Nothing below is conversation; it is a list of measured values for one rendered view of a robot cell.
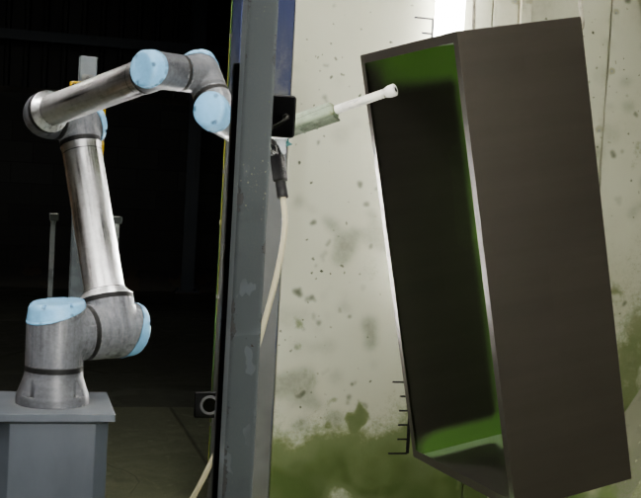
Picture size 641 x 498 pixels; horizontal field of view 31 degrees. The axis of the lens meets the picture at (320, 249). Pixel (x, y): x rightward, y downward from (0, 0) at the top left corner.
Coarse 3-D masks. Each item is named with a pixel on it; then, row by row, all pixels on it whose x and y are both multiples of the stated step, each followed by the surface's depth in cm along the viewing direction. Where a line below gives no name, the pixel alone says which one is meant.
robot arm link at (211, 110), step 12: (204, 96) 276; (216, 96) 274; (228, 96) 279; (204, 108) 275; (216, 108) 274; (228, 108) 275; (204, 120) 275; (216, 120) 274; (228, 120) 276; (216, 132) 279; (228, 132) 280
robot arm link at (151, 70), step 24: (120, 72) 279; (144, 72) 270; (168, 72) 271; (192, 72) 276; (48, 96) 303; (72, 96) 293; (96, 96) 287; (120, 96) 282; (24, 120) 310; (48, 120) 304; (72, 120) 303
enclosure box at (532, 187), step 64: (384, 64) 331; (448, 64) 338; (512, 64) 278; (576, 64) 284; (384, 128) 332; (448, 128) 339; (512, 128) 279; (576, 128) 285; (384, 192) 333; (448, 192) 340; (512, 192) 280; (576, 192) 286; (448, 256) 342; (512, 256) 281; (576, 256) 287; (448, 320) 343; (512, 320) 282; (576, 320) 289; (448, 384) 344; (512, 384) 283; (576, 384) 290; (448, 448) 345; (512, 448) 284; (576, 448) 291
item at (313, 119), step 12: (372, 96) 294; (384, 96) 294; (312, 108) 301; (324, 108) 299; (336, 108) 299; (348, 108) 298; (300, 120) 302; (312, 120) 300; (324, 120) 299; (336, 120) 300; (300, 132) 305; (276, 156) 304; (276, 168) 303; (276, 180) 303
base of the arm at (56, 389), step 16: (32, 368) 294; (80, 368) 298; (32, 384) 293; (48, 384) 292; (64, 384) 293; (80, 384) 297; (16, 400) 296; (32, 400) 291; (48, 400) 291; (64, 400) 292; (80, 400) 296
